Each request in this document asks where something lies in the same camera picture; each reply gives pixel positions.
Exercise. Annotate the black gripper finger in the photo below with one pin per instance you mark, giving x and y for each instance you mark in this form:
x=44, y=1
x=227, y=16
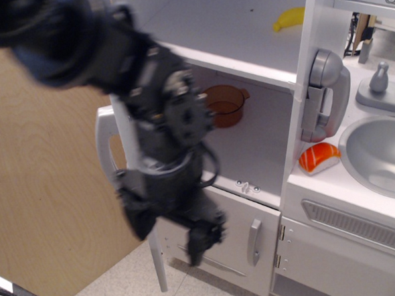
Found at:
x=139, y=216
x=201, y=238

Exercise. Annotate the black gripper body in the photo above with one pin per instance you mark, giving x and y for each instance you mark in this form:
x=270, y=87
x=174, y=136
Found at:
x=176, y=194

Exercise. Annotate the white toy fridge door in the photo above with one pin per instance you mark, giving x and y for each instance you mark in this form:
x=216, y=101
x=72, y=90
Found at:
x=116, y=140

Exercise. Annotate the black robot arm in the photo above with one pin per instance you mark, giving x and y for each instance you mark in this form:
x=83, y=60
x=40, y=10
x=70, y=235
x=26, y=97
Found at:
x=66, y=43

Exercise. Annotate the white toy fridge cabinet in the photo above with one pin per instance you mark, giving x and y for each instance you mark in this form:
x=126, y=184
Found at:
x=232, y=42

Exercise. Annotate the white lower freezer door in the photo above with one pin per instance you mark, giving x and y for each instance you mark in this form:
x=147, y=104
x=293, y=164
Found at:
x=246, y=256

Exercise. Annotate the orange transparent toy pot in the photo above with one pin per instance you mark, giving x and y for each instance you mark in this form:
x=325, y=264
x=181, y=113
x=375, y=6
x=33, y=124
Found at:
x=227, y=103

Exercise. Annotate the white toy oven unit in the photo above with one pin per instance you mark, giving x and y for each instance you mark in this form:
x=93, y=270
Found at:
x=337, y=238

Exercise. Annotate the salmon sushi toy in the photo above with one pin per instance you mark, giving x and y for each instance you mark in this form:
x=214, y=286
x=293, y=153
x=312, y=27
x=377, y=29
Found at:
x=319, y=157

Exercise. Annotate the grey toy telephone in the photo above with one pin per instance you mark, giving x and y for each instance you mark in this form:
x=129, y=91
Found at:
x=327, y=97

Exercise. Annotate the grey toy sink basin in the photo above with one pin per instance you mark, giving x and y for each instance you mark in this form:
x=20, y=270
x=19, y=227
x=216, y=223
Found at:
x=368, y=153

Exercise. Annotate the yellow toy banana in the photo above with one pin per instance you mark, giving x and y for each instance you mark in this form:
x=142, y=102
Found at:
x=291, y=17

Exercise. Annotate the grey toy faucet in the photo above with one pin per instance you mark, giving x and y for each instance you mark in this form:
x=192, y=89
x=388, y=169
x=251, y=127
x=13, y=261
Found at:
x=378, y=91

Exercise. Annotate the wooden sticks in background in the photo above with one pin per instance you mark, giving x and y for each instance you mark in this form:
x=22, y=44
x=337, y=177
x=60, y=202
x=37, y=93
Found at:
x=359, y=40

